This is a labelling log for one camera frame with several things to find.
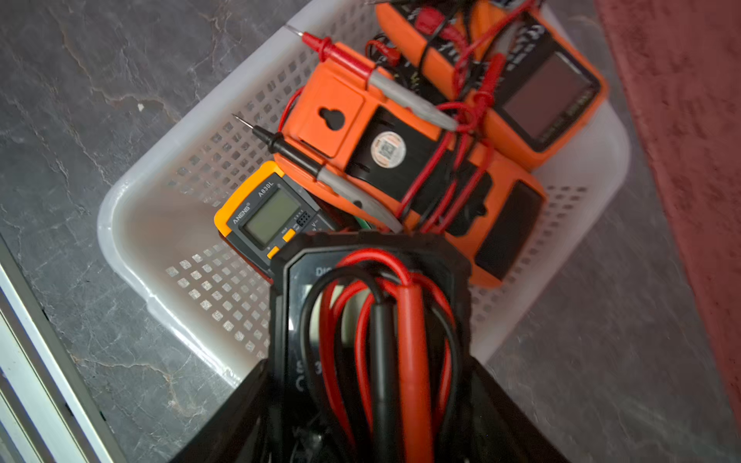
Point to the yellow black multimeter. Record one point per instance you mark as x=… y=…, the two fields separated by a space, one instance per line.
x=266 y=212

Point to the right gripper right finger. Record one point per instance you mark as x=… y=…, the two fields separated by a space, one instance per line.
x=501 y=430

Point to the orange clamp meter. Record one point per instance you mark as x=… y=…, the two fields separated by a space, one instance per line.
x=534 y=90

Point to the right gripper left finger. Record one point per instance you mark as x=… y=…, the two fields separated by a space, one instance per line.
x=237 y=431

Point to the white plastic perforated basket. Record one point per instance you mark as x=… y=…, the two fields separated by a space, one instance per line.
x=156 y=228

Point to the orange multimeter with leads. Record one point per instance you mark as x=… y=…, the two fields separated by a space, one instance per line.
x=363 y=144

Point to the black multimeter with red leads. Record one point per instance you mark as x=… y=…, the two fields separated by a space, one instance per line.
x=369 y=357

